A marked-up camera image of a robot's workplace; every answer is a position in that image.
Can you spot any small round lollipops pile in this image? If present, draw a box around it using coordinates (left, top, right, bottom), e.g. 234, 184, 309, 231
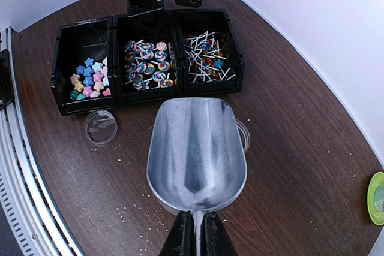
184, 30, 236, 84

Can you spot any metal scoop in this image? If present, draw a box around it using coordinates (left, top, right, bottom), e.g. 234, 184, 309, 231
146, 97, 247, 255

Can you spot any clear jar lid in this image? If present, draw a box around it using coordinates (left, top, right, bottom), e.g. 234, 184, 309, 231
83, 110, 118, 146

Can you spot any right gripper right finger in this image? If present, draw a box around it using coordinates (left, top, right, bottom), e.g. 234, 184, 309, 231
204, 212, 238, 256

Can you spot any black three-compartment candy bin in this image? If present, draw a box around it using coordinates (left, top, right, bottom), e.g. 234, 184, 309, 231
50, 9, 245, 116

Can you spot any swirl lollipops pile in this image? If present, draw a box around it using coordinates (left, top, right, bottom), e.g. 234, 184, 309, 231
122, 39, 178, 91

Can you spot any green saucer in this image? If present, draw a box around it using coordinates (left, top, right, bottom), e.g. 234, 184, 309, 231
367, 171, 383, 226

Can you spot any clear plastic jar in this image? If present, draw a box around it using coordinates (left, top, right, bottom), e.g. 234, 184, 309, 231
236, 119, 251, 153

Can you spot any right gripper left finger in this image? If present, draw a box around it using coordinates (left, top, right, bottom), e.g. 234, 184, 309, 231
159, 211, 192, 256

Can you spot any cream patterned mug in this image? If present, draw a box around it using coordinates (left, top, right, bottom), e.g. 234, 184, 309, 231
374, 186, 384, 213

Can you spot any front aluminium rail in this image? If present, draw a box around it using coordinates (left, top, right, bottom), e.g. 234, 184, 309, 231
1, 27, 84, 255

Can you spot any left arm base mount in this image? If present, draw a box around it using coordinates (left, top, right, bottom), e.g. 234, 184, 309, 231
0, 49, 14, 110

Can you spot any star candies pile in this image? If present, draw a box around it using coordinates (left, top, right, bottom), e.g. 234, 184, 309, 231
69, 56, 112, 102

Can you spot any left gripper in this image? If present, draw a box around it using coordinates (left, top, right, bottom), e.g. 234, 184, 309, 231
127, 0, 164, 17

